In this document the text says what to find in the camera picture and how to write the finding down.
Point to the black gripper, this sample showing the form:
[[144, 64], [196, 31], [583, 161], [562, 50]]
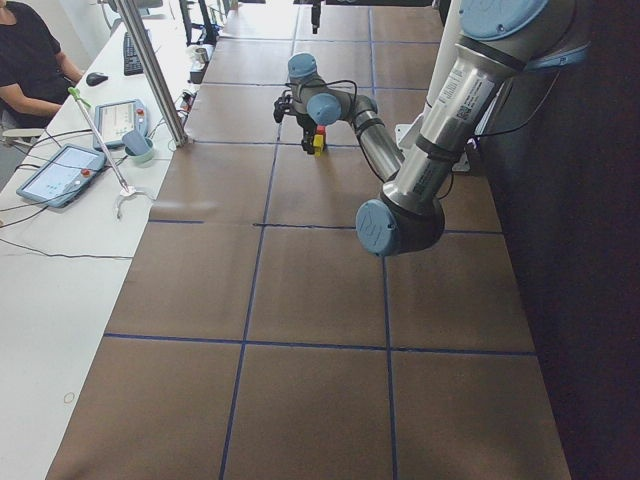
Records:
[[303, 126]]

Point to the yellow wooden cube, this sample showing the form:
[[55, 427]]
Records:
[[318, 145]]

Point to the small metal cup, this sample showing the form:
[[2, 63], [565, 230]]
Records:
[[200, 54]]

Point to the black keyboard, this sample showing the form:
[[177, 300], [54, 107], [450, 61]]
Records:
[[132, 64]]

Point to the far teach pendant tablet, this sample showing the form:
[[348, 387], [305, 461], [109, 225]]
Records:
[[116, 119]]

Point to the teach pendant tablet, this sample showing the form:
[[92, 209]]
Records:
[[116, 119], [63, 177]]

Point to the black computer mouse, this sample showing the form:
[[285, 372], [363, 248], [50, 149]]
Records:
[[96, 78]]

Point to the near teach pendant tablet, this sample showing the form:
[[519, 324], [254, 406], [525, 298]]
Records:
[[63, 177]]

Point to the person in black shirt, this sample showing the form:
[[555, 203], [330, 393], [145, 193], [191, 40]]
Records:
[[35, 72]]

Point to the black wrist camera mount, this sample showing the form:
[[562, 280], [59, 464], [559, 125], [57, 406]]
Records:
[[282, 107]]

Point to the aluminium frame post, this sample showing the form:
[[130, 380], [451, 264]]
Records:
[[131, 17]]

